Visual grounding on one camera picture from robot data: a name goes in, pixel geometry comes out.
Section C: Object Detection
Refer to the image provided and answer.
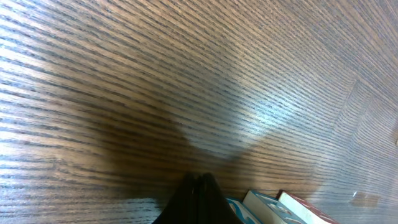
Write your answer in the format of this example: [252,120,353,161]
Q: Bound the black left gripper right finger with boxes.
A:
[197,173,242,224]

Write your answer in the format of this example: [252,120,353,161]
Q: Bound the red G block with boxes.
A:
[226,197,262,224]

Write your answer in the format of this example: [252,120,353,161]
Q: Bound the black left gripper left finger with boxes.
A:
[153,173,197,224]

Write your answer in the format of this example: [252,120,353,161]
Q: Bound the red block with drawing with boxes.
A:
[243,190,305,224]

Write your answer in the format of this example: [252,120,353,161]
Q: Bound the green Z block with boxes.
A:
[277,190,339,224]

